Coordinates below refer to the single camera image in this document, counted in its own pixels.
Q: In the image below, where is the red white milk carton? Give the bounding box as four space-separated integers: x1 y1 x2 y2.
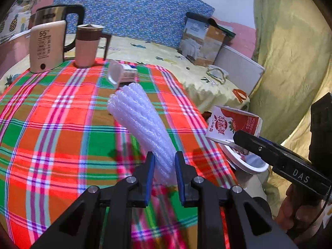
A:
205 106 263 155

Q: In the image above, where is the white bubble wrap roll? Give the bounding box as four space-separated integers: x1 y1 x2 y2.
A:
107 83 177 186

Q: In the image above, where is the white blue yogurt cup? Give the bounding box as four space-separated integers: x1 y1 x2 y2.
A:
106 60 137 88

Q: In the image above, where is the white trash bin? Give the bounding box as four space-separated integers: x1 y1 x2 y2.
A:
220 144 269 175

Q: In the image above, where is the person's right hand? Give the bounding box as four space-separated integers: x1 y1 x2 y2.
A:
275 184 323 231

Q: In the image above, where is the colourful plaid tablecloth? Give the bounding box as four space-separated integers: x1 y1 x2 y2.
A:
1 59 236 248

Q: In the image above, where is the yellow pineapple bed sheet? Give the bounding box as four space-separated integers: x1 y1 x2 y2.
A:
1 36 250 112

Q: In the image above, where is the olive green curtain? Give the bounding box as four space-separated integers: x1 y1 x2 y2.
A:
249 0 332 195

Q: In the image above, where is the bedding package box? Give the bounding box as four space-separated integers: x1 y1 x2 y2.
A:
178 12 236 67

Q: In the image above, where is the pink mug brown lid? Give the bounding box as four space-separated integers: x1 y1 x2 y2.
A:
75 24 112 68

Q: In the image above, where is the pink storage box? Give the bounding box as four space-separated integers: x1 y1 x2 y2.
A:
1 30 30 73

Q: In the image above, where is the blue floral headboard cushion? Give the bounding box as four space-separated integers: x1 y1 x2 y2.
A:
54 0 215 48

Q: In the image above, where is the pineapple print folded quilt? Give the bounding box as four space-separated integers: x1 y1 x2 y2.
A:
1 0 40 43

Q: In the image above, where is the rope handle bag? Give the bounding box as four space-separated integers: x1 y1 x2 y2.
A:
206 65 229 84

